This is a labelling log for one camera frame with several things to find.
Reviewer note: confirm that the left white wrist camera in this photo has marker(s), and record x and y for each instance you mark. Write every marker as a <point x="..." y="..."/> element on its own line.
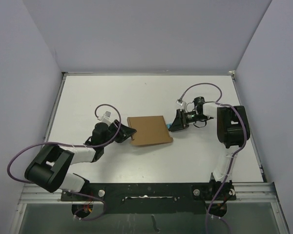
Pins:
<point x="105" y="118"/>

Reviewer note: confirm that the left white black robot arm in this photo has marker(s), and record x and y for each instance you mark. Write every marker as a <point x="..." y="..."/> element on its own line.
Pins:
<point x="49" y="169"/>

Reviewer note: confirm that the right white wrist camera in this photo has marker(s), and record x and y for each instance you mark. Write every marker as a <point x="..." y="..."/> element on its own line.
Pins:
<point x="181" y="103"/>

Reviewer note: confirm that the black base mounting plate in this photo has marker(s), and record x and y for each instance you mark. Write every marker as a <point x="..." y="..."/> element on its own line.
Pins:
<point x="154" y="198"/>

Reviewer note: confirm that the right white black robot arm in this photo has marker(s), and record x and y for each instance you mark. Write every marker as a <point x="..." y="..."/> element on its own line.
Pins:
<point x="232" y="128"/>

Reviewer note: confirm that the brown cardboard paper box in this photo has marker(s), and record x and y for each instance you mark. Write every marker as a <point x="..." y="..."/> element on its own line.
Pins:
<point x="150" y="130"/>

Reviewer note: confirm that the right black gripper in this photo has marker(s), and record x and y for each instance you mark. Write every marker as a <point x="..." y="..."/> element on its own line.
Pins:
<point x="180" y="122"/>

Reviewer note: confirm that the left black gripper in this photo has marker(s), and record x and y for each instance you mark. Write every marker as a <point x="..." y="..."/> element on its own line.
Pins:
<point x="124" y="132"/>

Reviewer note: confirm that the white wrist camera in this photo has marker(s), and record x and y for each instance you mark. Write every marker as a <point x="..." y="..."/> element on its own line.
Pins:
<point x="105" y="118"/>
<point x="181" y="103"/>

